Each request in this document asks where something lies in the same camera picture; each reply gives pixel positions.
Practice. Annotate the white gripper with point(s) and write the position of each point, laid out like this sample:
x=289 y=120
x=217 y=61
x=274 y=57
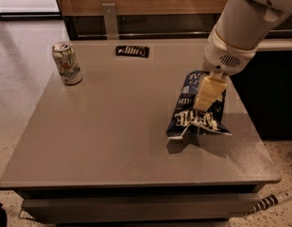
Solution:
x=225 y=57

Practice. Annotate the blue kettle chip bag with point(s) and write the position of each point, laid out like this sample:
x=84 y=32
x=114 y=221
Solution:
x=185 y=120

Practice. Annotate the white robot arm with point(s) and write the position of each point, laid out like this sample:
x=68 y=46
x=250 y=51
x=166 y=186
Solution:
x=233 y=42

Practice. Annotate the black rxbar chocolate bar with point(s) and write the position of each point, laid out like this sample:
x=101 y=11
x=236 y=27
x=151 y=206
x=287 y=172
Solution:
x=132 y=51

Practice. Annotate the striped black white tube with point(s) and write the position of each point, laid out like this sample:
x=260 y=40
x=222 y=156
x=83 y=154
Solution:
x=270 y=201

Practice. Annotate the grey table with drawer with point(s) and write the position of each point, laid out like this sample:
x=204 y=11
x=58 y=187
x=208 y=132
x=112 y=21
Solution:
x=97 y=154

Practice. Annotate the white green soda can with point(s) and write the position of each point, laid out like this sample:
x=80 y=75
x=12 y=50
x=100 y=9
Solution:
x=65 y=58

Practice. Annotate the left metal bracket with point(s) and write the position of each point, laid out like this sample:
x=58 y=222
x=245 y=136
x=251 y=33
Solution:
x=110 y=20

